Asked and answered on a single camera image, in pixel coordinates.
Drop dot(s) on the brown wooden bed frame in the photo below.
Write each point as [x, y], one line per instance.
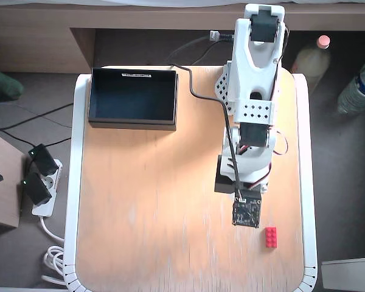
[33, 39]

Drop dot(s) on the black rectangular box bin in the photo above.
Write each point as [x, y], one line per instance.
[130, 97]

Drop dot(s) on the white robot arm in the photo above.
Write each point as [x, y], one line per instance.
[255, 79]

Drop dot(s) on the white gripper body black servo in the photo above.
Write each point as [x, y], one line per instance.
[223, 185]

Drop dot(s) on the clear water bottle blue label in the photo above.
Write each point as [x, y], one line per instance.
[357, 91]

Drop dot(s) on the red lego block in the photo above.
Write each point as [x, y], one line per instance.
[271, 238]

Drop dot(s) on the yellow juice bottle pink cap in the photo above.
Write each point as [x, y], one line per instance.
[311, 61]

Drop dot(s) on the grey box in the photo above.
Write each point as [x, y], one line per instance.
[349, 275]

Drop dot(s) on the dark green fabric object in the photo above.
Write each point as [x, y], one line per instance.
[3, 86]

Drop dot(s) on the black power adapter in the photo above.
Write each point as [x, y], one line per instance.
[36, 188]
[44, 159]

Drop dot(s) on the white power strip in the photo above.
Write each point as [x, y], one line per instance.
[45, 210]

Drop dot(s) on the brown cardboard box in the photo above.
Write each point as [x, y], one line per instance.
[3, 200]

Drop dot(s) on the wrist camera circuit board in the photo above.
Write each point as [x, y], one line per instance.
[246, 213]

